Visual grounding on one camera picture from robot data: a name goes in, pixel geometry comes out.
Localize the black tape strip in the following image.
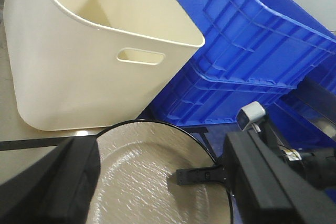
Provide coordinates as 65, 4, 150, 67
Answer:
1, 137, 66, 151

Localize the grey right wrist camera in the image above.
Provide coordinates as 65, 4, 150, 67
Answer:
236, 101, 266, 133

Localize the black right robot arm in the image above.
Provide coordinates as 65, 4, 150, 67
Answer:
176, 93, 335, 223

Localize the large blue plastic crate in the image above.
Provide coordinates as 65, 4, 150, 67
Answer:
149, 0, 336, 151

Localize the beige plate black rim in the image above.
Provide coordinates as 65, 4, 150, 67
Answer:
87, 121, 232, 223

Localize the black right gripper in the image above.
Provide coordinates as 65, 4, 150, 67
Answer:
167, 130, 335, 223

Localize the cream plastic storage bin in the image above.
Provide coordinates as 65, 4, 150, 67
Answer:
3, 0, 205, 131

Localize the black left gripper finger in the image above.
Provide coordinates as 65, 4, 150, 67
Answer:
1, 136, 100, 223

